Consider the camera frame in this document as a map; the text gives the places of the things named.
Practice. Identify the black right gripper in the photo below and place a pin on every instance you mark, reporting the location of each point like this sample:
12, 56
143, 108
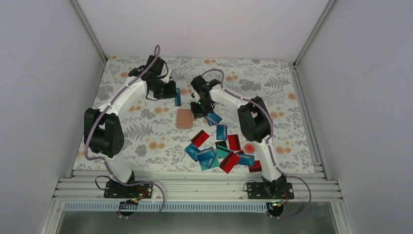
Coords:
197, 113

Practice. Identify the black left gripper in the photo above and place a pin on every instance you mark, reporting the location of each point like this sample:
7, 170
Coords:
170, 93

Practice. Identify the tan leather card holder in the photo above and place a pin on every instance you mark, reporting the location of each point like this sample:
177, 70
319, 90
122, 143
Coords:
185, 119

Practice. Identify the blue card pile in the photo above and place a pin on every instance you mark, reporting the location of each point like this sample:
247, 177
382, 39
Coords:
192, 151
213, 119

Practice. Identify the blue striped card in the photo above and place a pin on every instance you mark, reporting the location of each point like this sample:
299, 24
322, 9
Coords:
206, 154

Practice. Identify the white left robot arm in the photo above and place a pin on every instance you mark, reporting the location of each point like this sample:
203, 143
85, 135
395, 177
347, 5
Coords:
103, 133

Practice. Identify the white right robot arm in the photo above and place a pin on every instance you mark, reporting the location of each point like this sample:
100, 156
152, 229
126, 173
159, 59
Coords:
255, 122

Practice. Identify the red card near wallet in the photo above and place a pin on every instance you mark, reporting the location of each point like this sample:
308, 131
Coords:
200, 138

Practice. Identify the black card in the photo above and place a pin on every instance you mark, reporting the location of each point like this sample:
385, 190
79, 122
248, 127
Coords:
222, 144

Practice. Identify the red card centre upright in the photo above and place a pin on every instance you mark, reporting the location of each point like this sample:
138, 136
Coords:
233, 142

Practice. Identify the teal green card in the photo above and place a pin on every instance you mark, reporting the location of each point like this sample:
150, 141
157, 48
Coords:
222, 151

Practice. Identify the teal card lower pile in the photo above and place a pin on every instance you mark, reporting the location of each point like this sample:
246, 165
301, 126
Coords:
209, 164

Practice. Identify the red card lower centre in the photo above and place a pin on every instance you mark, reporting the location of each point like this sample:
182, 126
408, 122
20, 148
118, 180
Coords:
229, 162

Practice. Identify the light blue card right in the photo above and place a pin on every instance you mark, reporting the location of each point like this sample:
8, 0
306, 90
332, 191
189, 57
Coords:
246, 160

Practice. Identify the red card bottom right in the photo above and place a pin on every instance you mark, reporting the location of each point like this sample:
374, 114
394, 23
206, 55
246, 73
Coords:
256, 167

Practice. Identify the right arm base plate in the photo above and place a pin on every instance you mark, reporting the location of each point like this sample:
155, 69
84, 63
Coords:
260, 191

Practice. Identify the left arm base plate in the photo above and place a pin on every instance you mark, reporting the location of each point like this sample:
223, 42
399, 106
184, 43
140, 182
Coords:
116, 190

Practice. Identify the perforated grey cable tray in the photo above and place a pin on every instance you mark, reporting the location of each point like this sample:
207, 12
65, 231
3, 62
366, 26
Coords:
170, 206

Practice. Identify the aluminium rail frame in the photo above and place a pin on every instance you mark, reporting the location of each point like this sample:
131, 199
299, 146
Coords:
197, 186

